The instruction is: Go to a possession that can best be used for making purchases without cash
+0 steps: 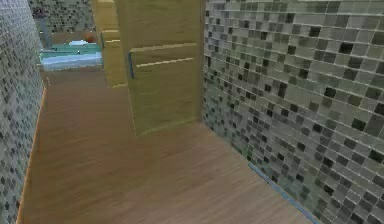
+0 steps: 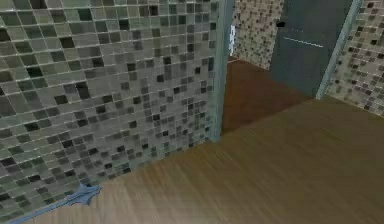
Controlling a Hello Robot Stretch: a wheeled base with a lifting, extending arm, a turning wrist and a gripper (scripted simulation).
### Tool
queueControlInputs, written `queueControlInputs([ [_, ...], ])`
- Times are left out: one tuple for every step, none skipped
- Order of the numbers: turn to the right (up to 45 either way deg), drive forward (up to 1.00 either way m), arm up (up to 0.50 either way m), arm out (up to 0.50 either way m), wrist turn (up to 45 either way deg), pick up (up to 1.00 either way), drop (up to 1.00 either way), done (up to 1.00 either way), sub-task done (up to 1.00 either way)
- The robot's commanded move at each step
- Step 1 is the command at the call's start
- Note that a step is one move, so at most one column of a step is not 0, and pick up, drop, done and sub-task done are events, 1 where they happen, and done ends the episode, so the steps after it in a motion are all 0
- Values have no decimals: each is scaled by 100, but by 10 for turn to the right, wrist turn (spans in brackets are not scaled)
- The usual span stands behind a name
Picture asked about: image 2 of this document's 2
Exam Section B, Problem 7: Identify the white wall switch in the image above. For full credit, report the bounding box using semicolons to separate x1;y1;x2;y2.
229;24;237;57

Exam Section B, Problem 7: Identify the dark grey room door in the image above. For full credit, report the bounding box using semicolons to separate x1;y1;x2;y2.
268;0;355;99

